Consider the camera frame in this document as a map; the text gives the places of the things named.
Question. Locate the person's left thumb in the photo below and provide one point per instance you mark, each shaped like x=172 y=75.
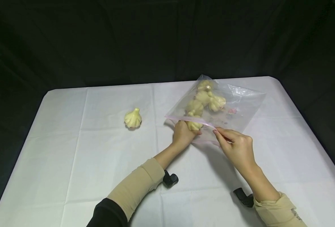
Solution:
x=196 y=133

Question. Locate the person's left fingers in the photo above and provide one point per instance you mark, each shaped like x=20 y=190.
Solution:
x=181 y=125

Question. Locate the person's left hand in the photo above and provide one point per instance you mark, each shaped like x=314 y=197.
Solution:
x=182 y=136

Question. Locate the black wrist band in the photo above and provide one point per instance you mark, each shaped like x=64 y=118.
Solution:
x=170 y=179
x=244 y=197

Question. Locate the person's right thumb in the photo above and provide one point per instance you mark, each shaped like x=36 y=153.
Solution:
x=220 y=138

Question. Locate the pale yellow pleated dumpling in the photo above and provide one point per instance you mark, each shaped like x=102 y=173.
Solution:
x=203 y=96
x=206 y=84
x=217 y=102
x=195 y=124
x=133 y=119
x=194 y=107

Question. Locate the person's left forearm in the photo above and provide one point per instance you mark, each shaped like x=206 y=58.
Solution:
x=139 y=184

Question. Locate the person's right index finger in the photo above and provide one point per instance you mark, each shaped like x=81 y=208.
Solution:
x=227 y=130

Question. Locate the clear zip bag pink seal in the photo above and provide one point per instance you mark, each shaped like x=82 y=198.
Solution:
x=242 y=102

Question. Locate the person's right forearm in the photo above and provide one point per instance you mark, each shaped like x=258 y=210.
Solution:
x=272 y=201

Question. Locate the person's right hand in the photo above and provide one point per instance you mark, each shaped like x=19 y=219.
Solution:
x=239 y=150

